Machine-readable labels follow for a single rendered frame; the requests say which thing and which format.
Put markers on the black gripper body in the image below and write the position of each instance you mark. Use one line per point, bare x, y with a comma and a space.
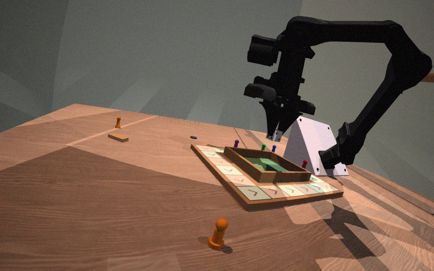
286, 86

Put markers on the tan rectangular block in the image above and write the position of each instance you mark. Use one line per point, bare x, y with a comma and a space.
118, 137

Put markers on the grey die with black pips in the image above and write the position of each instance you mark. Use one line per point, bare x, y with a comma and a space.
277, 135

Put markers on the orange game pawn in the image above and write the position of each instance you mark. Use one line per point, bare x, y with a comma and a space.
216, 241
118, 122

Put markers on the wooden board game with central tray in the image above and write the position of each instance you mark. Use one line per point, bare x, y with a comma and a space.
264, 167

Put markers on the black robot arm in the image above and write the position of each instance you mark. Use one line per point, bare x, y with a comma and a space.
407, 67

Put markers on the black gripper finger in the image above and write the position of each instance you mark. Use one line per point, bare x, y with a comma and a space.
273, 115
287, 118

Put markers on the cream board game track with arrow squares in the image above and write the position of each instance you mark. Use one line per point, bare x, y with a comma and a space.
260, 204

